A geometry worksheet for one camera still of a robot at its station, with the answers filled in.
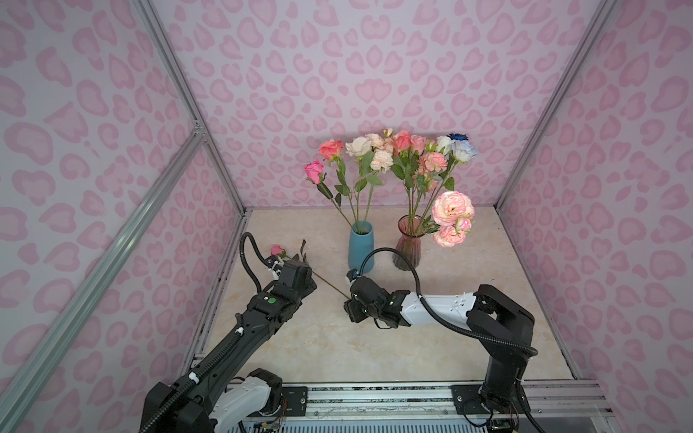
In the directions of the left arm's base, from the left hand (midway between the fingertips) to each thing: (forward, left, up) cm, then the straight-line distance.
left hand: (303, 276), depth 82 cm
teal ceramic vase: (+12, -18, +2) cm, 22 cm away
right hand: (-5, -14, -10) cm, 18 cm away
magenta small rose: (+18, +13, -11) cm, 25 cm away
